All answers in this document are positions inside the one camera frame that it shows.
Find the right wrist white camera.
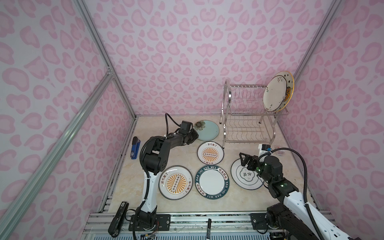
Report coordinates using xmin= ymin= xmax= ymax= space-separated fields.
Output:
xmin=258 ymin=144 xmax=272 ymax=156

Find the teal flower plate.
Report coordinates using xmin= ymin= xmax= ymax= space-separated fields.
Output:
xmin=194 ymin=120 xmax=220 ymax=142

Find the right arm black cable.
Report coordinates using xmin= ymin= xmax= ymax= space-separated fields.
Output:
xmin=259 ymin=147 xmax=326 ymax=240

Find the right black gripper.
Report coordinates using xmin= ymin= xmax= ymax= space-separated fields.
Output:
xmin=238 ymin=152 xmax=273 ymax=185

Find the dark green rimmed plate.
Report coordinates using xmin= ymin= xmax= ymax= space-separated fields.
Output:
xmin=195 ymin=165 xmax=230 ymax=200

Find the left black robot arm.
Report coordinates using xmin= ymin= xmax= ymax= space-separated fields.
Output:
xmin=130 ymin=129 xmax=199 ymax=233

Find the small orange sunburst plate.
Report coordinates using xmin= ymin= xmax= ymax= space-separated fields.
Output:
xmin=197 ymin=141 xmax=225 ymax=165

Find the large orange sunburst plate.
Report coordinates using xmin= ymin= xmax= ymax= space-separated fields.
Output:
xmin=159 ymin=166 xmax=194 ymax=201

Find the cream plate with red berries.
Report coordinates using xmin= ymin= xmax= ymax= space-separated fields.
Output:
xmin=263 ymin=76 xmax=288 ymax=112

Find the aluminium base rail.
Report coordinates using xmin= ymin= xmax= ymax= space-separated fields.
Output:
xmin=80 ymin=209 xmax=343 ymax=240

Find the cat and stars plate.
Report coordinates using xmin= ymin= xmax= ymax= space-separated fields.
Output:
xmin=275 ymin=71 xmax=295 ymax=113

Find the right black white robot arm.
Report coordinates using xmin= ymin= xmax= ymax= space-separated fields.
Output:
xmin=239 ymin=153 xmax=352 ymax=240

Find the black marker pen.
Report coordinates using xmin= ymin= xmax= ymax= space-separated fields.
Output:
xmin=206 ymin=219 xmax=212 ymax=240

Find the chrome two-tier dish rack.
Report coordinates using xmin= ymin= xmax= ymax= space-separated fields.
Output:
xmin=220 ymin=78 xmax=289 ymax=148

